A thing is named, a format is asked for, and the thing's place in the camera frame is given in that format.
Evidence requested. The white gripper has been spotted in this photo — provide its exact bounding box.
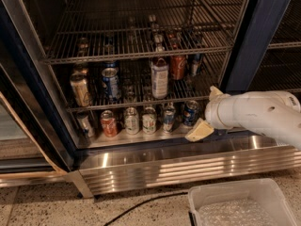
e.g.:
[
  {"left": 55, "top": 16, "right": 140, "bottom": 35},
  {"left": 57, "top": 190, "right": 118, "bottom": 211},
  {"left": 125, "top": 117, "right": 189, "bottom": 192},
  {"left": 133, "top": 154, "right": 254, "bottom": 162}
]
[{"left": 185, "top": 86, "right": 238, "bottom": 142}]

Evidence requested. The red coke can shelf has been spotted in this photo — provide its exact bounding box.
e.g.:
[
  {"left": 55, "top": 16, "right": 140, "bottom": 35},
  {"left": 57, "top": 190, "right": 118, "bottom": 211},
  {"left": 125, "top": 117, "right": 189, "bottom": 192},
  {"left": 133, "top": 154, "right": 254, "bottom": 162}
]
[{"left": 170, "top": 56, "right": 186, "bottom": 80}]

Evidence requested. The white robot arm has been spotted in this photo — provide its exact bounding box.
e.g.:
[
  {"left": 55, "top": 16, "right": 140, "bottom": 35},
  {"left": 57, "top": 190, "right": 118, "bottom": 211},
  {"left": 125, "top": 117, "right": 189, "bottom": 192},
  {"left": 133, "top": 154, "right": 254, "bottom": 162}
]
[{"left": 185, "top": 86, "right": 301, "bottom": 150}]

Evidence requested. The blue pepsi can bottom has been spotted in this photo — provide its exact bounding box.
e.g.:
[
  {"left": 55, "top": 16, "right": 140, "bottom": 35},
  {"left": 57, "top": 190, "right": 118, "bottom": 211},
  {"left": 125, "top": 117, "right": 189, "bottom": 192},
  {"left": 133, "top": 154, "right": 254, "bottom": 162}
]
[{"left": 182, "top": 100, "right": 198, "bottom": 126}]

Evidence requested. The blue silver can bottom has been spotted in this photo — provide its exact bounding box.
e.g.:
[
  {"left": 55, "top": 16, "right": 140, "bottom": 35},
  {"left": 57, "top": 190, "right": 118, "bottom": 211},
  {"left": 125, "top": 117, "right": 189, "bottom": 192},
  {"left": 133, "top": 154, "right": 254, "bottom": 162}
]
[{"left": 163, "top": 105, "right": 176, "bottom": 133}]

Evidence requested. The red coke can bottom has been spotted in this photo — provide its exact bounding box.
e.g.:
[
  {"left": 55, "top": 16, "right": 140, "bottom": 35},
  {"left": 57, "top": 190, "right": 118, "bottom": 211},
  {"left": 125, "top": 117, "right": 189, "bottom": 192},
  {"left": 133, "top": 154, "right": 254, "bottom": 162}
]
[{"left": 101, "top": 110, "right": 118, "bottom": 137}]

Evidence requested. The blue pepsi can middle shelf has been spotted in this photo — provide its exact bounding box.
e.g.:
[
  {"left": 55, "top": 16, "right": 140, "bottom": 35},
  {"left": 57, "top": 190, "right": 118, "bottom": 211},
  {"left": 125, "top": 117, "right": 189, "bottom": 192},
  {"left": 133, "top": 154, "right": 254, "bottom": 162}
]
[{"left": 102, "top": 68, "right": 120, "bottom": 102}]

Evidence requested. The stainless steel fridge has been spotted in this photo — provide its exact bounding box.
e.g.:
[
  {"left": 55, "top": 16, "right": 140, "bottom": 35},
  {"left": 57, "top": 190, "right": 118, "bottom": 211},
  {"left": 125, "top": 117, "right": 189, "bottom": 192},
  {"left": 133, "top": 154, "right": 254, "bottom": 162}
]
[{"left": 0, "top": 0, "right": 300, "bottom": 198}]

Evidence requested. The silver can bottom left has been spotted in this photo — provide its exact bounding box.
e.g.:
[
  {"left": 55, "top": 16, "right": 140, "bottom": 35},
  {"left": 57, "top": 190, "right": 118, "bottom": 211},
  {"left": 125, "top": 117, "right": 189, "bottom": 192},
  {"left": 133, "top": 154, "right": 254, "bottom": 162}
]
[{"left": 76, "top": 112, "right": 95, "bottom": 137}]

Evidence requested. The gold can middle shelf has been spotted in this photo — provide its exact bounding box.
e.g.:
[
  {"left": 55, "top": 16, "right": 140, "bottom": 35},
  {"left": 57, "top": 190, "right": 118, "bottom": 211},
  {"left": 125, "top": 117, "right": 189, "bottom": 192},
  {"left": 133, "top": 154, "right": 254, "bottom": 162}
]
[{"left": 70, "top": 73, "right": 91, "bottom": 107}]

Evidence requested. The open fridge door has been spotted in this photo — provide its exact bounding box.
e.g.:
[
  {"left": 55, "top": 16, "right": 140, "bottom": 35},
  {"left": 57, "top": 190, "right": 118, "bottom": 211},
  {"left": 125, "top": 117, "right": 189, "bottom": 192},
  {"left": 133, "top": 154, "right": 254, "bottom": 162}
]
[{"left": 0, "top": 4, "right": 72, "bottom": 187}]

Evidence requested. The tall white label bottle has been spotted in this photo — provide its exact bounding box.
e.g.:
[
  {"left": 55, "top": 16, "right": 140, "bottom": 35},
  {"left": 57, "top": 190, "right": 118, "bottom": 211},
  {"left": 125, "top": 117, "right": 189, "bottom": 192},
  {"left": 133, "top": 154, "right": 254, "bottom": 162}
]
[{"left": 150, "top": 56, "right": 169, "bottom": 99}]

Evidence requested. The clear plastic bin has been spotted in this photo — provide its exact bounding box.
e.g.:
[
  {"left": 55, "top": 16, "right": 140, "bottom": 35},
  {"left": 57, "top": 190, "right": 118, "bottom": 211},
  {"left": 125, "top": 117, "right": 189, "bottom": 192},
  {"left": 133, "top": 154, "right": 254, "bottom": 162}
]
[{"left": 188, "top": 178, "right": 299, "bottom": 226}]

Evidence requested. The middle wire shelf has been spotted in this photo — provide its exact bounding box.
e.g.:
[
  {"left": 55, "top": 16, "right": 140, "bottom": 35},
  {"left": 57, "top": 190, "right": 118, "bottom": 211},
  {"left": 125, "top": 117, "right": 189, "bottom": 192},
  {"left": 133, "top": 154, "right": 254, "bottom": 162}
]
[{"left": 65, "top": 52, "right": 229, "bottom": 113}]

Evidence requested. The right compartment wire shelf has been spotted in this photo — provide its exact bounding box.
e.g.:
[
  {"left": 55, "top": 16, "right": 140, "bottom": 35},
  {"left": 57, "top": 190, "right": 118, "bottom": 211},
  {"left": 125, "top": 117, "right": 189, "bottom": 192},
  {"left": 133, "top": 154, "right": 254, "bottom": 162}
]
[{"left": 248, "top": 0, "right": 301, "bottom": 93}]

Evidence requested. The black floor cable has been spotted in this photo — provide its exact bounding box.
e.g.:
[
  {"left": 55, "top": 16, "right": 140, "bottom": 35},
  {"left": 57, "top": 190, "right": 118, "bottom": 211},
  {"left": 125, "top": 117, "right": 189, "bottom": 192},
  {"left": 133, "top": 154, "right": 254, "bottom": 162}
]
[{"left": 103, "top": 190, "right": 189, "bottom": 226}]

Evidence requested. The upper wire shelf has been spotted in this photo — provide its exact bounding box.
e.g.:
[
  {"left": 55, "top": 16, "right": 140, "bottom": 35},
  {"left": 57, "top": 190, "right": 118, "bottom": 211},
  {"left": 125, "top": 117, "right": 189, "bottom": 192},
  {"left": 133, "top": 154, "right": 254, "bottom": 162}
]
[{"left": 44, "top": 0, "right": 246, "bottom": 65}]

